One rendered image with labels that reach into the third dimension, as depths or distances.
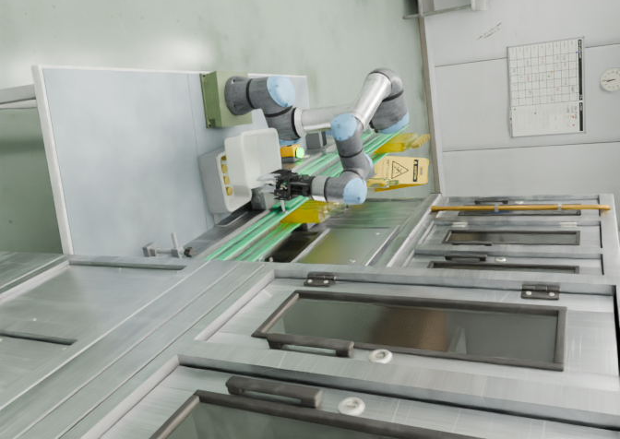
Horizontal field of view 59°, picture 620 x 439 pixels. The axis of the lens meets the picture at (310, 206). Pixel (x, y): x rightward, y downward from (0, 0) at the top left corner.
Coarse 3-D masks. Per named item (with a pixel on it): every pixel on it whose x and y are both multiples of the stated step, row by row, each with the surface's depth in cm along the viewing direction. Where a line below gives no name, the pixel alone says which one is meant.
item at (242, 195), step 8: (224, 152) 204; (224, 160) 216; (224, 184) 204; (232, 184) 221; (224, 192) 204; (232, 192) 221; (240, 192) 221; (248, 192) 219; (224, 200) 205; (232, 200) 218; (240, 200) 217; (248, 200) 218; (232, 208) 209
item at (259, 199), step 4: (256, 188) 221; (260, 188) 220; (252, 192) 222; (256, 192) 221; (260, 192) 220; (252, 196) 223; (256, 196) 221; (260, 196) 221; (264, 196) 221; (252, 200) 224; (256, 200) 222; (260, 200) 222; (264, 200) 221; (252, 204) 224; (256, 204) 223; (260, 204) 222; (264, 204) 222; (268, 204) 223; (256, 208) 224; (260, 208) 223; (264, 208) 222
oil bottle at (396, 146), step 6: (384, 144) 328; (390, 144) 326; (396, 144) 325; (402, 144) 323; (408, 144) 324; (414, 144) 322; (420, 144) 323; (378, 150) 331; (384, 150) 329; (390, 150) 328; (396, 150) 326; (402, 150) 324
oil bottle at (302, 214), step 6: (294, 210) 226; (300, 210) 225; (306, 210) 224; (312, 210) 223; (318, 210) 222; (324, 210) 222; (288, 216) 228; (294, 216) 227; (300, 216) 226; (306, 216) 224; (312, 216) 223; (318, 216) 222; (324, 216) 222; (282, 222) 231; (288, 222) 230; (294, 222) 228; (300, 222) 227; (306, 222) 226; (312, 222) 225; (318, 222) 223
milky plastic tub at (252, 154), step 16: (272, 128) 180; (224, 144) 169; (240, 144) 164; (256, 144) 185; (272, 144) 184; (240, 160) 167; (256, 160) 185; (272, 160) 185; (240, 176) 168; (256, 176) 184
